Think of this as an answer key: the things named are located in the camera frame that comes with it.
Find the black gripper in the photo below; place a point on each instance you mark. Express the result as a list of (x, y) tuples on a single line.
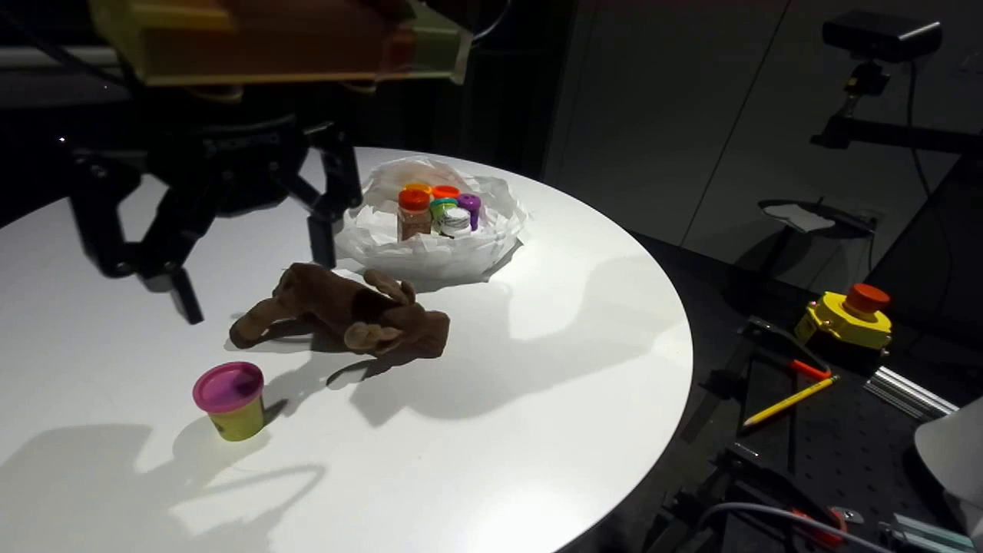
[(225, 154)]

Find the brown plush toy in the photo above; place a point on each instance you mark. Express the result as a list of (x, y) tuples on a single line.
[(349, 313)]

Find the brown bottle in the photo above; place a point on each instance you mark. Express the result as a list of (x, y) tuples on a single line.
[(413, 223)]

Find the red rubber bung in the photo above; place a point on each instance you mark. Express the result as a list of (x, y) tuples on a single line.
[(413, 199)]

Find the pink lid dough tub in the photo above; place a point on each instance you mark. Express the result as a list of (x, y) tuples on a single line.
[(232, 401)]

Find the teal lid dough tub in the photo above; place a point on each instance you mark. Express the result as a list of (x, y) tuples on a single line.
[(440, 211)]

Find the red-capped shaker bottle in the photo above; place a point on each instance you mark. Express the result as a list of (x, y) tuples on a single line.
[(455, 219)]

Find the white plastic bag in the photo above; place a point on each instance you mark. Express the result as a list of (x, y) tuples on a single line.
[(358, 241)]

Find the white paper sheet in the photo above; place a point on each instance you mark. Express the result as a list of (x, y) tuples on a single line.
[(802, 217)]

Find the yellow pencil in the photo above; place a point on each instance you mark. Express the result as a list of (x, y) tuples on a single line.
[(787, 401)]

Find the yellow emergency stop button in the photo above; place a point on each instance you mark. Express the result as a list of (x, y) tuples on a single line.
[(848, 319)]

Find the aluminium profile bar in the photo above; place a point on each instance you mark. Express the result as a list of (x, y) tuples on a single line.
[(911, 393)]

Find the white rounded object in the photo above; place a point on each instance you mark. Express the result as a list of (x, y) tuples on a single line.
[(954, 449)]

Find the black camera on stand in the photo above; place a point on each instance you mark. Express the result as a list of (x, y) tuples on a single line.
[(879, 35)]

